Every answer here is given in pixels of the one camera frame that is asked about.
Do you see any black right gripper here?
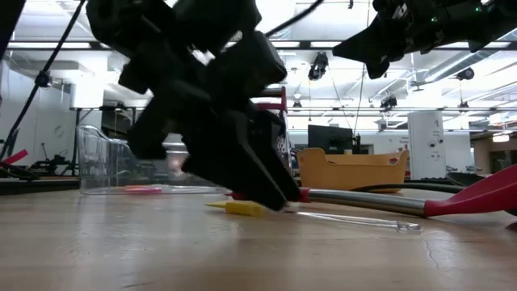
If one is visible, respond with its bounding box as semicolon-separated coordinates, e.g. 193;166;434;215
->
333;0;449;80

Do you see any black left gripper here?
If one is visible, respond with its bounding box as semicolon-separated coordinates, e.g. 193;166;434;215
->
86;0;290;211

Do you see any yellow spatula clear handle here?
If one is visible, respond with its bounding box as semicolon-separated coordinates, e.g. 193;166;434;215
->
204;200;423;234

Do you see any red spoon metal handle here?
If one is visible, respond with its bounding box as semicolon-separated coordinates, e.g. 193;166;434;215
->
225;163;517;218

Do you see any pink spatula clear handle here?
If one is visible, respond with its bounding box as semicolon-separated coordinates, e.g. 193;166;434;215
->
123;184;165;196

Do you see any black plastic spoon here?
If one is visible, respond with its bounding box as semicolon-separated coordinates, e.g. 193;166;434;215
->
446;171;488;188

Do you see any red metal box grater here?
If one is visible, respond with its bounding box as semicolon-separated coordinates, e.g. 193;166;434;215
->
250;86;293;181

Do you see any black computer monitor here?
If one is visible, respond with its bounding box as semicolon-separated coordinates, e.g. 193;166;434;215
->
307;124;355;155

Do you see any yellow plastic bin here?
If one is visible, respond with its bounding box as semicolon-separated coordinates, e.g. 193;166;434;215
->
296;147;410;193

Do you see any white column cabinet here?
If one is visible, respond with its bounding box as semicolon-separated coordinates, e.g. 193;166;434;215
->
407;111;446;180

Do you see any clear plastic bin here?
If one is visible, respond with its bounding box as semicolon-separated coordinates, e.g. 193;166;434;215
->
76;124;233;196

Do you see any black workshop equipment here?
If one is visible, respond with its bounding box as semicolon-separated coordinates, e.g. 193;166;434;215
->
30;141;78;177

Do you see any red and black machine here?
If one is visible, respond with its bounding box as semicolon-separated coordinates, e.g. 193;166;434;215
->
0;148;32;181

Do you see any black ceiling camera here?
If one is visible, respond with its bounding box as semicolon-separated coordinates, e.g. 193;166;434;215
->
307;51;330;82
33;70;53;89
456;66;476;82
379;95;399;111

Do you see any black aluminium table frame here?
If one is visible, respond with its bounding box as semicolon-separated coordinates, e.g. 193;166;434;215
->
0;177;81;196

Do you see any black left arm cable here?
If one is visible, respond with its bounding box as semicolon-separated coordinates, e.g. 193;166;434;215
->
0;0;88;161

